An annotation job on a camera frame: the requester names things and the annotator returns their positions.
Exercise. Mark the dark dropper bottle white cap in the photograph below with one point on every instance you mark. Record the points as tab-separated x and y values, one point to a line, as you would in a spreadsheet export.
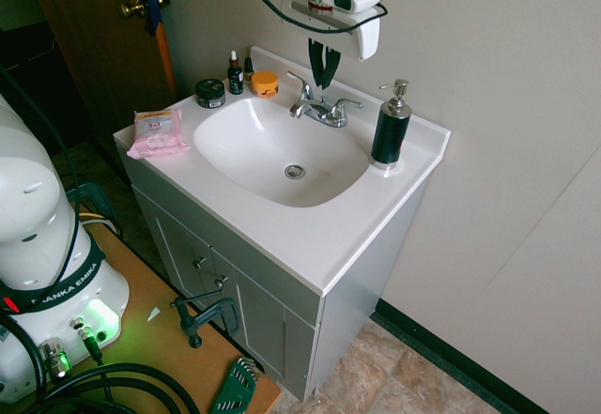
235	78

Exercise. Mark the metal cabinet door knob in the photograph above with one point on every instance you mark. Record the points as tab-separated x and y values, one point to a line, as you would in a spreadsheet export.
220	281
200	262

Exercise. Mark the brass door knob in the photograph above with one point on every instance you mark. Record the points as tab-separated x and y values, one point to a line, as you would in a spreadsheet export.
133	9

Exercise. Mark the green hex key set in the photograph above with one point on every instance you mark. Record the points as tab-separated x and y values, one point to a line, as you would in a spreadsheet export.
232	388

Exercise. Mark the small white paper scrap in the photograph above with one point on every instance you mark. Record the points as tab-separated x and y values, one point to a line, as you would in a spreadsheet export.
153	313

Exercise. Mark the black chrome soap dispenser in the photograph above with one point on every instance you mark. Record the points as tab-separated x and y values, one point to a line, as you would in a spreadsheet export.
389	132

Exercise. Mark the silver base connector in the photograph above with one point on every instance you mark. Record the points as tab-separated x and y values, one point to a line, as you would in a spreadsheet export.
54	357

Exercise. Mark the black round jar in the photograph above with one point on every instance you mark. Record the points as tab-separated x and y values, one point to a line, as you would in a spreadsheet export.
210	94

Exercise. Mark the black wall baseboard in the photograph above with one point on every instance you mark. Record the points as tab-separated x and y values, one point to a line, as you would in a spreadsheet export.
460	367

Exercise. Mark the dark green C-clamp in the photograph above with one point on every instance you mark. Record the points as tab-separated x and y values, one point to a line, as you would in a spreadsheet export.
230	313

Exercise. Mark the chrome sink drain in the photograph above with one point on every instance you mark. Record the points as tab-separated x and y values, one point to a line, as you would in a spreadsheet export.
295	171

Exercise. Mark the white vanity sink top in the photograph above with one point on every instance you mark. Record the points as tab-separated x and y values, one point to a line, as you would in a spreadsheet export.
291	249

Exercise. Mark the orange round jar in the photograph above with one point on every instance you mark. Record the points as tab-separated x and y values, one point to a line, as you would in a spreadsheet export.
264	85

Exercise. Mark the brown wooden door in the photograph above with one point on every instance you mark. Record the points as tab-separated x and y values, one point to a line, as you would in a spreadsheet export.
94	57

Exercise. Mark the grey vanity cabinet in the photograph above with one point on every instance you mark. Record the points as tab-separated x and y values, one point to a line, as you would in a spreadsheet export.
267	320

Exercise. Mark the blue tape strip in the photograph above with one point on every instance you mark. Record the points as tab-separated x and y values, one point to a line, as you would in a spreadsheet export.
152	12

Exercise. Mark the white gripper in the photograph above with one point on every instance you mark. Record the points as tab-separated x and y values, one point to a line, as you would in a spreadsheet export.
338	29

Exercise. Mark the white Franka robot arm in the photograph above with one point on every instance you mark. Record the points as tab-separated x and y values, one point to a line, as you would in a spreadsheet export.
28	188

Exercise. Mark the green clamp behind base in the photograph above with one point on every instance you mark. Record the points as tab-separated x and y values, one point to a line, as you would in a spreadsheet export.
101	200

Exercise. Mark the small dark bottle black cap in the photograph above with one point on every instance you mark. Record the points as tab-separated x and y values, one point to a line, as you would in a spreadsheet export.
248	72

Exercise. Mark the pink wipes pack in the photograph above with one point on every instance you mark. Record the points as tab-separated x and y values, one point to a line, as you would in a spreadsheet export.
157	137

